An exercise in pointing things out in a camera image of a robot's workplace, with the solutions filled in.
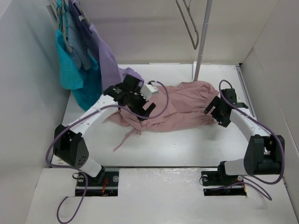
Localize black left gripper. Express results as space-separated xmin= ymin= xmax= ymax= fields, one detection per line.
xmin=128 ymin=86 xmax=155 ymax=121

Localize pink trousers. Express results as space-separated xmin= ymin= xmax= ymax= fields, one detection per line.
xmin=108 ymin=81 xmax=219 ymax=151

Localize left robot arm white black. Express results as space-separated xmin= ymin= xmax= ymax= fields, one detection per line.
xmin=53 ymin=75 xmax=158 ymax=185

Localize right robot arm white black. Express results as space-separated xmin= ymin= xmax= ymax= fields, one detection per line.
xmin=201 ymin=88 xmax=285 ymax=186

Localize grey hanger with clothes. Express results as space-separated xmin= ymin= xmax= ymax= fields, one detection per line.
xmin=50 ymin=0 xmax=72 ymax=53

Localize grey empty hanger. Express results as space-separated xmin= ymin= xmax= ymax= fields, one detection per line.
xmin=175 ymin=0 xmax=199 ymax=50

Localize lilac hanging garment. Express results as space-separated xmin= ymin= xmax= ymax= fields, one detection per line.
xmin=68 ymin=0 xmax=144 ymax=91

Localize white rack pole with base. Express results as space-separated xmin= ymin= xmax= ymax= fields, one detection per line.
xmin=193 ymin=0 xmax=213 ymax=81

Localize teal hanging garment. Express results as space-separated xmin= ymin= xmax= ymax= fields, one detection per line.
xmin=55 ymin=30 xmax=102 ymax=111

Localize blue grey hanging garment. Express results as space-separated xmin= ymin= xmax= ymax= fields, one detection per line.
xmin=66 ymin=12 xmax=92 ymax=70

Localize white left rack pole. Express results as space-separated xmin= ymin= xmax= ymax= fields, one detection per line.
xmin=45 ymin=0 xmax=61 ymax=30

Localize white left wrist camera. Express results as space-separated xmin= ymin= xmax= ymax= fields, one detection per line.
xmin=140 ymin=84 xmax=159 ymax=100

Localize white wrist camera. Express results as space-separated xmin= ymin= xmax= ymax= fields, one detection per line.
xmin=221 ymin=88 xmax=237 ymax=104
xmin=140 ymin=84 xmax=159 ymax=100

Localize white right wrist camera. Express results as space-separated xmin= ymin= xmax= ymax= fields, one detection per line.
xmin=221 ymin=88 xmax=237 ymax=104

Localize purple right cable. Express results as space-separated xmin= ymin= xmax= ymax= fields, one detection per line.
xmin=219 ymin=79 xmax=287 ymax=201

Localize purple cable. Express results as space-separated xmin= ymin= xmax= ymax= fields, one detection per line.
xmin=45 ymin=80 xmax=170 ymax=224
xmin=219 ymin=79 xmax=287 ymax=201

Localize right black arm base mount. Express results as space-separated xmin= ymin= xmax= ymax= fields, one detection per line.
xmin=199 ymin=170 xmax=247 ymax=196

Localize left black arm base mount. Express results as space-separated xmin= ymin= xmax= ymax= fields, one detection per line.
xmin=72 ymin=169 xmax=119 ymax=197

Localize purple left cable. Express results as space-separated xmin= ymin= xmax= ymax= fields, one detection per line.
xmin=45 ymin=80 xmax=170 ymax=224

